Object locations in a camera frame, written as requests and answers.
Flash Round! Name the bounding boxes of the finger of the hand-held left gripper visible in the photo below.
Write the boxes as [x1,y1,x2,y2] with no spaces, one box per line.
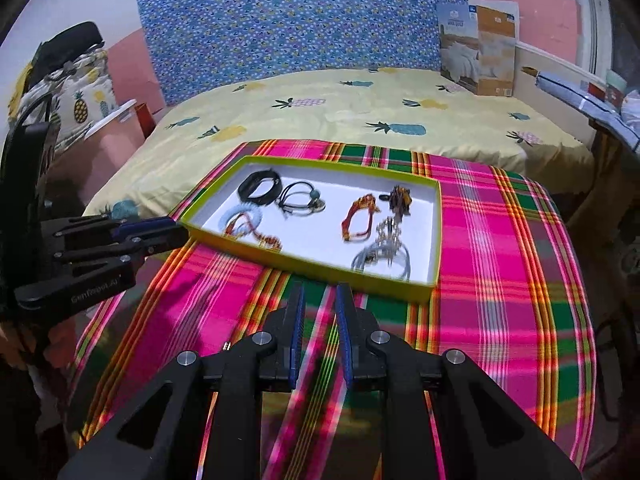
[55,225,190,267]
[42,215,176,242]

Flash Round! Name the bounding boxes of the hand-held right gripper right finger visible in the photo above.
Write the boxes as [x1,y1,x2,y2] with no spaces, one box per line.
[335,282,573,480]

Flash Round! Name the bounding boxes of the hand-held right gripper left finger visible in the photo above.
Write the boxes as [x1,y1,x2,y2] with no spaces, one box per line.
[57,281,307,480]

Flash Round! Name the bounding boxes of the lilac spiral hair tie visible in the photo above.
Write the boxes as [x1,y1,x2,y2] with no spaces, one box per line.
[220,205,271,238]

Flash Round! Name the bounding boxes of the orange beaded bracelet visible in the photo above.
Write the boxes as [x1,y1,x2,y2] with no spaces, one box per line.
[226,212,257,239]

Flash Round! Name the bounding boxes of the red gold beaded bracelet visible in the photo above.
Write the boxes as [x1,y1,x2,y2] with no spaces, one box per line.
[254,231,284,254]

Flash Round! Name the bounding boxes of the black wristband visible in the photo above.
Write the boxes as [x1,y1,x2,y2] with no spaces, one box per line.
[237,170,283,206]

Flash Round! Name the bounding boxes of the yellow shallow box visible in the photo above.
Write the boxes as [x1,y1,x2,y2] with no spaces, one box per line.
[177,155,443,303]

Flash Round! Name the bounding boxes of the silver chain jewelry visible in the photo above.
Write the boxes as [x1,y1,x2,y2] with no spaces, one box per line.
[372,217,406,251]

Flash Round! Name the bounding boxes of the red cord bracelet gold knots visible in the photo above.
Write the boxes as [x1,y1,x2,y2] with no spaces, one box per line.
[341,192,378,243]

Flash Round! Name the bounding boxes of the black cord bracelet grey bead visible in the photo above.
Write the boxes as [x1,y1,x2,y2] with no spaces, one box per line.
[275,180,328,217]

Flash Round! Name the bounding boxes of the dark brown beaded bracelet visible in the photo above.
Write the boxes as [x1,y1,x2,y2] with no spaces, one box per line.
[382,185,413,216]

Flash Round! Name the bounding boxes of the white board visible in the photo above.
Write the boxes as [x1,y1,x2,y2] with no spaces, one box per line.
[82,99,137,141]

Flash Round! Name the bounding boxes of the pineapple print pillow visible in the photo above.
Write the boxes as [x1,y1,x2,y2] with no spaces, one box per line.
[10,50,118,156]

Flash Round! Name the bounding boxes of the pink green plaid cloth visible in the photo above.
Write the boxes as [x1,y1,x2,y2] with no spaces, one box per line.
[70,140,598,480]

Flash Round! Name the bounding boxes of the black bag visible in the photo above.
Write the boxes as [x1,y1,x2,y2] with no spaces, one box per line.
[37,21,103,68]

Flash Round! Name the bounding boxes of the yellow pineapple print bedsheet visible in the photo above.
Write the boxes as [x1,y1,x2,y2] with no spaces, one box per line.
[82,67,596,221]

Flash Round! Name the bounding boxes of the blue floral headboard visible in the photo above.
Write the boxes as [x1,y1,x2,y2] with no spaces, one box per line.
[136,0,470,107]

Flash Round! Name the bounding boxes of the cardboard bedding package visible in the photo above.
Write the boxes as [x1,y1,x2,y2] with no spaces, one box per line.
[436,1,518,97]

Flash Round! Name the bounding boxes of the blue striped cloth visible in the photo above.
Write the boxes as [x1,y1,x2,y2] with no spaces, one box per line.
[535,71,640,153]

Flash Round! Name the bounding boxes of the teal cup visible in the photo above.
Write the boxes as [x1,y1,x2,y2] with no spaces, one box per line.
[606,70,626,106]

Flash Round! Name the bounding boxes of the window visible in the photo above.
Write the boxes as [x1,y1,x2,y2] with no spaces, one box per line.
[575,0,640,76]

